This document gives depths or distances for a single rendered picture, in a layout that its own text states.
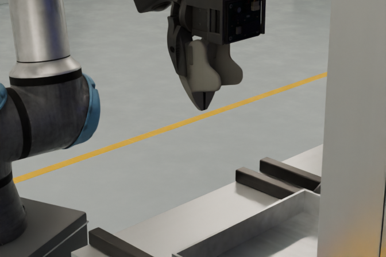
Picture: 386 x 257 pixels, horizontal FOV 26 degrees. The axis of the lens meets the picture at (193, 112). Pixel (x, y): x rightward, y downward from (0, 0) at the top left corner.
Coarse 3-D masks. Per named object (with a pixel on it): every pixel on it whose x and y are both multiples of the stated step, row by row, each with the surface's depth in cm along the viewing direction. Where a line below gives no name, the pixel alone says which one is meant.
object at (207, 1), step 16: (176, 0) 93; (192, 0) 92; (208, 0) 90; (224, 0) 89; (240, 0) 91; (256, 0) 93; (192, 16) 94; (208, 16) 90; (224, 16) 90; (240, 16) 91; (256, 16) 93; (192, 32) 94; (208, 32) 91; (224, 32) 91; (240, 32) 92; (256, 32) 94
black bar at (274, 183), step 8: (240, 168) 129; (240, 176) 128; (248, 176) 127; (256, 176) 126; (264, 176) 126; (248, 184) 127; (256, 184) 126; (264, 184) 125; (272, 184) 123; (280, 184) 123; (288, 184) 123; (264, 192) 125; (272, 192) 124; (280, 192) 123; (288, 192) 121
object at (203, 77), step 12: (192, 48) 95; (204, 48) 94; (192, 60) 96; (204, 60) 95; (192, 72) 96; (204, 72) 95; (216, 72) 94; (192, 84) 97; (204, 84) 96; (216, 84) 94; (192, 96) 98
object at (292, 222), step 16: (304, 192) 118; (272, 208) 113; (288, 208) 116; (304, 208) 119; (240, 224) 109; (256, 224) 112; (272, 224) 114; (288, 224) 115; (304, 224) 115; (208, 240) 105; (224, 240) 107; (240, 240) 110; (256, 240) 111; (272, 240) 111; (288, 240) 111; (304, 240) 111; (176, 256) 101; (192, 256) 104; (208, 256) 106; (224, 256) 107; (240, 256) 107; (256, 256) 107; (272, 256) 107; (288, 256) 107; (304, 256) 107
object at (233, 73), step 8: (208, 48) 98; (216, 48) 99; (224, 48) 97; (208, 56) 98; (216, 56) 98; (224, 56) 98; (216, 64) 99; (224, 64) 98; (232, 64) 97; (224, 72) 98; (232, 72) 97; (240, 72) 96; (224, 80) 98; (232, 80) 98; (240, 80) 97; (208, 96) 100; (208, 104) 100
